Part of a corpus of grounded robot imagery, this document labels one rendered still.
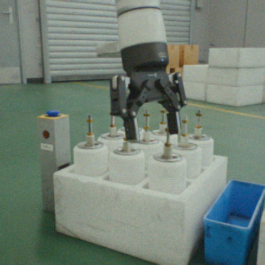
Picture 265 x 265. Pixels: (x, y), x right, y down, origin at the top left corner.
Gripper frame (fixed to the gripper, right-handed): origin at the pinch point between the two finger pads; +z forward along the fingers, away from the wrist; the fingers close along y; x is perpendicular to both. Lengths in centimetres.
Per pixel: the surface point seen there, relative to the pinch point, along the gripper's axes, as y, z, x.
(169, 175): 19.1, 12.0, 17.1
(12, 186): 9, 18, 93
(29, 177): 18, 17, 97
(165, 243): 16.1, 27.9, 18.6
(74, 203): 6.7, 18.4, 42.7
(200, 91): 255, -16, 190
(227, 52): 249, -47, 149
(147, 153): 26.2, 8.1, 31.7
